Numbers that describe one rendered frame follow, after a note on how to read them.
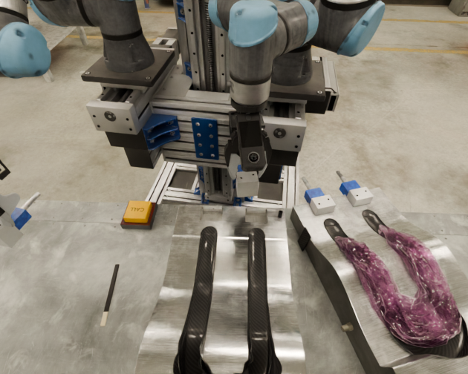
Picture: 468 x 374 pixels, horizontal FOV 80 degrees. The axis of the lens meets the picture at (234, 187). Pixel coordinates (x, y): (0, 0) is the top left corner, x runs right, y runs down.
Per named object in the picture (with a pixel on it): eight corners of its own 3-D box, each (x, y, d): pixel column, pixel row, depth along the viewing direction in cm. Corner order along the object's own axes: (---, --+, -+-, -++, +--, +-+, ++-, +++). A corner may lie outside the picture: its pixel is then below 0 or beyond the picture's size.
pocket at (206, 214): (203, 214, 71) (201, 205, 69) (223, 214, 71) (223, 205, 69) (200, 228, 68) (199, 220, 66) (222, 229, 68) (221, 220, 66)
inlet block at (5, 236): (36, 198, 69) (23, 183, 65) (53, 202, 68) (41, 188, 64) (-8, 243, 60) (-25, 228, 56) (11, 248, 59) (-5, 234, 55)
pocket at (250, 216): (244, 215, 71) (245, 206, 68) (265, 216, 71) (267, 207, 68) (244, 230, 68) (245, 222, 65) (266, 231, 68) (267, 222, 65)
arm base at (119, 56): (118, 50, 95) (108, 18, 87) (160, 53, 93) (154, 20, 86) (96, 70, 85) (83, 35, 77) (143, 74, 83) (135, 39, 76)
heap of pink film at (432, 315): (325, 239, 66) (334, 220, 60) (391, 223, 69) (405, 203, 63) (394, 362, 49) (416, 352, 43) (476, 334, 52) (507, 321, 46)
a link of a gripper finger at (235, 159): (232, 165, 71) (241, 137, 65) (235, 182, 67) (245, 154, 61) (221, 165, 70) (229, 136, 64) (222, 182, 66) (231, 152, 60)
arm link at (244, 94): (275, 84, 48) (228, 86, 47) (272, 107, 51) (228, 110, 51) (267, 64, 53) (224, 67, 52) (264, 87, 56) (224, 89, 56)
